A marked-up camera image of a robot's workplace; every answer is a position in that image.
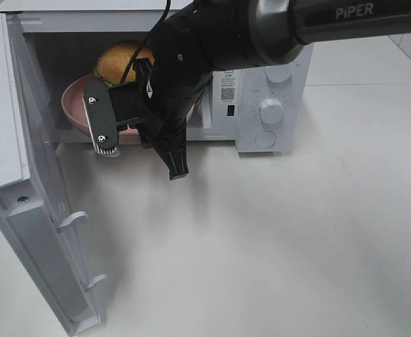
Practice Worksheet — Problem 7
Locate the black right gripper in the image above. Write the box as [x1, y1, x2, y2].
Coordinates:
[137, 20, 212, 180]

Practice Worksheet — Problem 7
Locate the pink round plate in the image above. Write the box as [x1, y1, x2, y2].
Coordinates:
[60, 74, 196, 135]

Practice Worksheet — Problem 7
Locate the lower white timer knob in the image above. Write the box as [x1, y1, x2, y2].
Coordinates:
[259, 98, 285, 124]

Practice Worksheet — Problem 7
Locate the white warning label sticker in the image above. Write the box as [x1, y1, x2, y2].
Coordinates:
[220, 71, 236, 103]

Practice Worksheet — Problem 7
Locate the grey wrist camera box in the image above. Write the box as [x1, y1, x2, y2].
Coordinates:
[82, 82, 147, 158]

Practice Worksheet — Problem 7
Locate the black camera cable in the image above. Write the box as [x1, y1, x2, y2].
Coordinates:
[121, 0, 173, 85]

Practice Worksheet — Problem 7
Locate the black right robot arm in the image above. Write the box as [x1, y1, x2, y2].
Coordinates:
[138, 1, 411, 179]

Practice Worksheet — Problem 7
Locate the white microwave door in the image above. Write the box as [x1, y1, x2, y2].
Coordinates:
[0, 13, 105, 336]

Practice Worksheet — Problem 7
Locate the upper white power knob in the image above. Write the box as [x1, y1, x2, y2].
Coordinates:
[265, 65, 292, 84]

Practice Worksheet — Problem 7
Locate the white microwave oven body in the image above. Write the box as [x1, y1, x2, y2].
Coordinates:
[0, 1, 313, 153]

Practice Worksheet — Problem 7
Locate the round white door button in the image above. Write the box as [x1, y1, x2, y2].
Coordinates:
[255, 131, 276, 148]

